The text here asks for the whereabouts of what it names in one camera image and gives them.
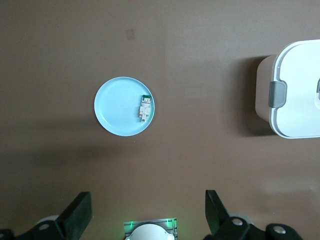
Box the white lidded box grey latches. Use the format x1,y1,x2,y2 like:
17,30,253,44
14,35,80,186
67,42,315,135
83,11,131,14
254,39,320,139

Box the light blue round plate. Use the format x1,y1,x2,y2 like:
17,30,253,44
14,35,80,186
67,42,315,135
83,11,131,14
93,76,156,137

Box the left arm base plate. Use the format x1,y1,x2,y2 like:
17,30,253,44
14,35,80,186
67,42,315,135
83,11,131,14
123,217,178,240

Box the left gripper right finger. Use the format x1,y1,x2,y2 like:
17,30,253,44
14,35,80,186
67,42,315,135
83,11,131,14
203,189,305,240

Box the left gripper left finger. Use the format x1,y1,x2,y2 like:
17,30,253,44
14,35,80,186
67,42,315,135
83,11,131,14
0,191,93,240

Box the white green push switch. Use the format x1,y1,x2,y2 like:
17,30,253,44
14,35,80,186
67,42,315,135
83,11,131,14
137,94,153,123

